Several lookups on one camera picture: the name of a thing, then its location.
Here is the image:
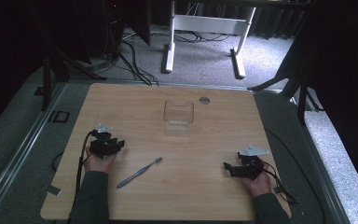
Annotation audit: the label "bundle of black floor cables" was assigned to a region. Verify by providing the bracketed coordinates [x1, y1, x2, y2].
[99, 29, 160, 87]

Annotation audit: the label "metal floor rail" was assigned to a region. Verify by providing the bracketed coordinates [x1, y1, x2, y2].
[0, 81, 67, 216]

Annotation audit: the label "white desk frame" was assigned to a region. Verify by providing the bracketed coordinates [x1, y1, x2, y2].
[163, 0, 257, 79]

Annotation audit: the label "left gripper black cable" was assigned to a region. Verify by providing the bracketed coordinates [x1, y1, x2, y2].
[73, 130, 95, 208]

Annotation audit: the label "person's right hand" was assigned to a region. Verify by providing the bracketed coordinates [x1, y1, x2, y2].
[241, 163, 273, 198]

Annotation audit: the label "black metal stand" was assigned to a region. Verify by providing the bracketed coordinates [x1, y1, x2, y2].
[247, 36, 325, 125]
[34, 31, 107, 112]

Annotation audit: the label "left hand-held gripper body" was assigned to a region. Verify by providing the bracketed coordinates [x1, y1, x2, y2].
[89, 123, 120, 160]

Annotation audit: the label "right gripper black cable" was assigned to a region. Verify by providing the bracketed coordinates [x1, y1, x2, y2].
[260, 161, 300, 205]

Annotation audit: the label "grey tape strip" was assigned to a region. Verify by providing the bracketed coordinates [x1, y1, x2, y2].
[39, 182, 62, 197]

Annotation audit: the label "clear plastic container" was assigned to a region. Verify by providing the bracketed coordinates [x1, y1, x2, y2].
[162, 99, 196, 138]

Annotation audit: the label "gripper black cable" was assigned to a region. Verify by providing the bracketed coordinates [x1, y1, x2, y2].
[73, 130, 95, 208]
[260, 161, 300, 205]

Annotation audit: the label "long black floor cable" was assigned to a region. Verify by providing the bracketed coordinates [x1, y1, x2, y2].
[264, 128, 326, 224]

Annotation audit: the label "cables under white desk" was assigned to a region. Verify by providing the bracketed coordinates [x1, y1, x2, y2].
[172, 30, 232, 44]

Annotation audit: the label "black tape rectangle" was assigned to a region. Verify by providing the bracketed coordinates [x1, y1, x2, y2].
[47, 109, 71, 124]

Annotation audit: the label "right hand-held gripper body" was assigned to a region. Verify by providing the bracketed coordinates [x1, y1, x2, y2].
[235, 145, 271, 181]

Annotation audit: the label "blue-grey toothbrush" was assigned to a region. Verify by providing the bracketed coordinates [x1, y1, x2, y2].
[116, 157, 163, 189]

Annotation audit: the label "person's left hand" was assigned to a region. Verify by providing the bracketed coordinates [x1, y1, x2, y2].
[83, 145, 118, 175]

